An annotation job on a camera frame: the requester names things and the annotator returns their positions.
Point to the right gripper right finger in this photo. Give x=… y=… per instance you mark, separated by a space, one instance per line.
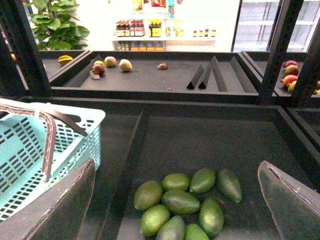
x=294 y=207

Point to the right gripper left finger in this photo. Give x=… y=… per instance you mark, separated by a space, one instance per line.
x=57 y=214

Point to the light blue plastic basket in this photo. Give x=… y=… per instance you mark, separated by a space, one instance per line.
x=22 y=146

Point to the brown basket handle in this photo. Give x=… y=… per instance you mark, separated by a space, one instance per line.
x=46 y=113

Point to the dark wooden display stand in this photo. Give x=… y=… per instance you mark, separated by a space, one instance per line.
x=144 y=139

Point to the yellow starfruit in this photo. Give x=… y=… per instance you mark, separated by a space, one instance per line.
x=64 y=59

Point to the green potted plant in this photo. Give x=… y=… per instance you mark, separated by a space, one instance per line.
x=55 y=26

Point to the glass door fridge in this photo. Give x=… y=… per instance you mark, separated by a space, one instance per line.
x=256 y=23

